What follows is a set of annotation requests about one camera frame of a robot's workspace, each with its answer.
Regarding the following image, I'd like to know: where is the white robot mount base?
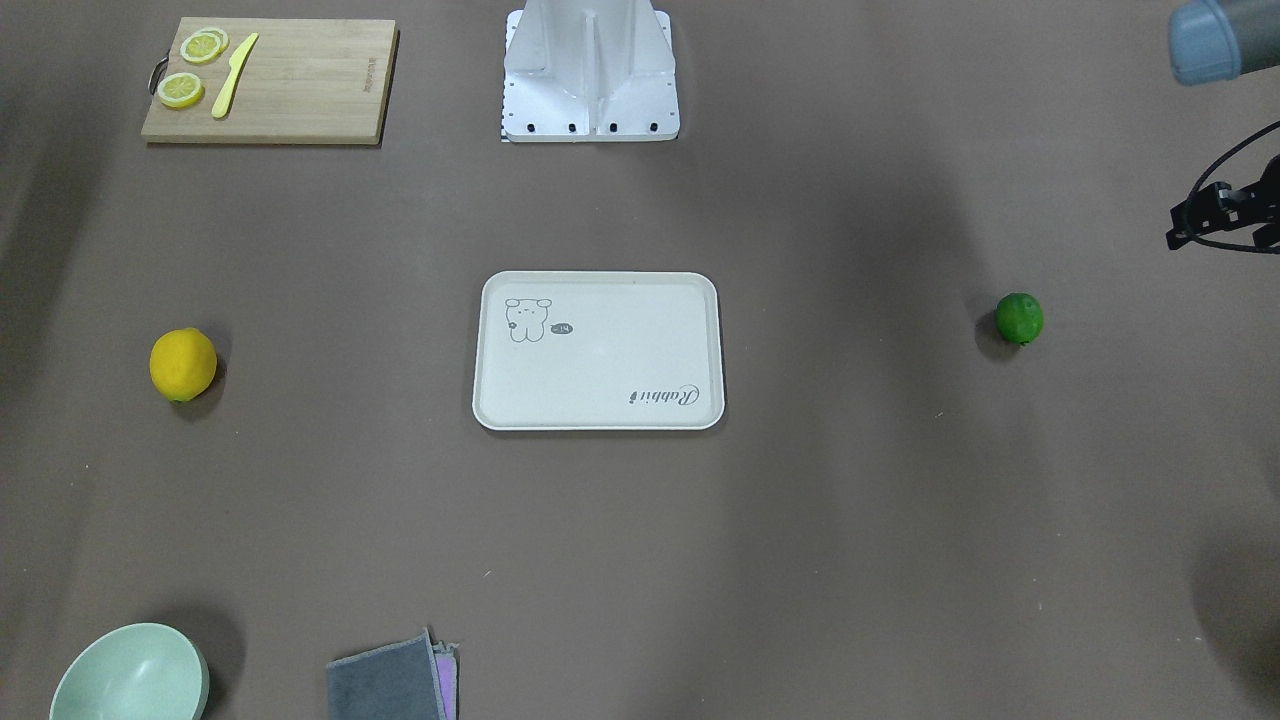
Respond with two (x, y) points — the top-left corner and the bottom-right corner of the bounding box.
(500, 1), (681, 143)

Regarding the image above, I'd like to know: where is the bamboo cutting board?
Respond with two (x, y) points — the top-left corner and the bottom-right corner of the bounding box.
(141, 15), (399, 146)

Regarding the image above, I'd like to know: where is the white rabbit print tray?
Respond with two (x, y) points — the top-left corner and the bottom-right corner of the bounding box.
(472, 270), (726, 432)

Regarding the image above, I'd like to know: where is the green lime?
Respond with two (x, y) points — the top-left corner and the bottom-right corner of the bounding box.
(995, 292), (1044, 346)

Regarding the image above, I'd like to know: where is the purple cloth underneath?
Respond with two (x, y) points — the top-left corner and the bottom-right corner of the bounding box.
(431, 644), (460, 720)

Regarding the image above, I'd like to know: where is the upper lemon slice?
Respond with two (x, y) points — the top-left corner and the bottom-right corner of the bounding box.
(179, 27), (230, 65)

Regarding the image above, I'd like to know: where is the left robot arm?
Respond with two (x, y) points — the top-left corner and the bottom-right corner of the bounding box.
(1167, 1), (1279, 86)

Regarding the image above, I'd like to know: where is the grey folded cloth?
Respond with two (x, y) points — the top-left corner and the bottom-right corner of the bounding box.
(325, 630), (448, 719)

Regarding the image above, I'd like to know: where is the mint green bowl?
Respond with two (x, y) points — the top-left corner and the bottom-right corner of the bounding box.
(49, 623), (211, 719)

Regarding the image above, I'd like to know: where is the lemon slice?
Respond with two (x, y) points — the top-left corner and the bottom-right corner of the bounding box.
(179, 27), (230, 65)
(154, 72), (205, 110)

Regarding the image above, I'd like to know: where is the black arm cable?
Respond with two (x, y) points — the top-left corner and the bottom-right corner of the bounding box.
(1180, 120), (1280, 246)

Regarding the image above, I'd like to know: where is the lower lemon slice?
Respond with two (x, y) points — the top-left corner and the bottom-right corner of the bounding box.
(154, 72), (205, 110)

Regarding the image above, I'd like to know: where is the yellow plastic knife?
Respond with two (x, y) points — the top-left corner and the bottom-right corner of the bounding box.
(211, 32), (260, 120)

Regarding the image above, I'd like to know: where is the yellow lemon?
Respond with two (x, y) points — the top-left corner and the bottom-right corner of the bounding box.
(148, 327), (218, 404)

